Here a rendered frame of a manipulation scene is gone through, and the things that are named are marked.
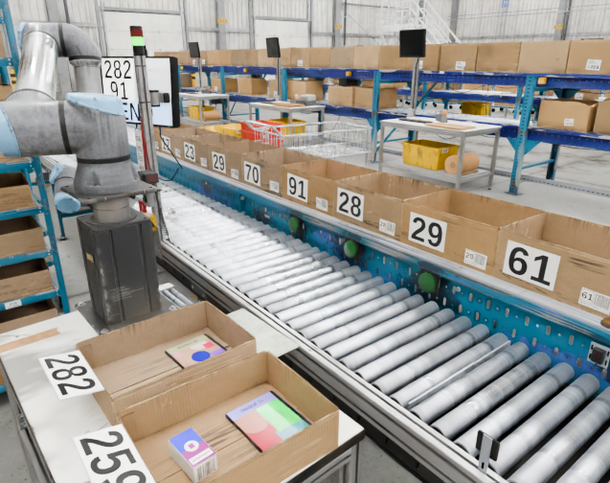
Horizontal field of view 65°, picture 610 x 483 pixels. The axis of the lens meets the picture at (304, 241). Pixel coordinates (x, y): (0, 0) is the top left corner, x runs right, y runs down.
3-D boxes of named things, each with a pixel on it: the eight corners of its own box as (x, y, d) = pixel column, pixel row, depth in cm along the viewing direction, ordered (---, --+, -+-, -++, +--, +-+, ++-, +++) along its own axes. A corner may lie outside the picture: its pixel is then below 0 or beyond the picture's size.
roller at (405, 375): (364, 397, 127) (365, 381, 125) (478, 333, 156) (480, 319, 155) (377, 407, 123) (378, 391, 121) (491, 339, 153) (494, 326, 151)
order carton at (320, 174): (281, 198, 240) (281, 165, 234) (326, 189, 257) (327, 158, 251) (332, 218, 211) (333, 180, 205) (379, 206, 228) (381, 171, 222)
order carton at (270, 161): (241, 183, 269) (239, 153, 263) (283, 176, 286) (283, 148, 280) (282, 198, 240) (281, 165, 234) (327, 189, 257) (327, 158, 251)
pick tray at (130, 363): (79, 375, 127) (73, 343, 124) (208, 327, 150) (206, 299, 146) (117, 436, 107) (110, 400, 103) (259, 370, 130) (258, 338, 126)
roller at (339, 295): (268, 326, 160) (268, 312, 159) (377, 284, 190) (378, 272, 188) (277, 332, 157) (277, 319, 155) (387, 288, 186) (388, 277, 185)
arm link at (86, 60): (98, 28, 184) (122, 202, 198) (62, 27, 180) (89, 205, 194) (96, 19, 174) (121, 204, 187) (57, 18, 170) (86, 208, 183)
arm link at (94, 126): (131, 157, 138) (123, 94, 132) (66, 161, 132) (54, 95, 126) (129, 148, 151) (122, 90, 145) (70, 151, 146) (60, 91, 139)
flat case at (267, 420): (274, 469, 98) (273, 463, 97) (225, 419, 111) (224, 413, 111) (323, 437, 106) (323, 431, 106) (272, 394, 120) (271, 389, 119)
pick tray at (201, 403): (120, 449, 103) (113, 412, 100) (267, 380, 125) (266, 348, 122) (173, 549, 82) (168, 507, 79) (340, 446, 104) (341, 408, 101)
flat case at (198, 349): (200, 386, 123) (199, 380, 122) (165, 355, 136) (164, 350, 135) (243, 364, 131) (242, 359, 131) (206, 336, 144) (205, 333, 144)
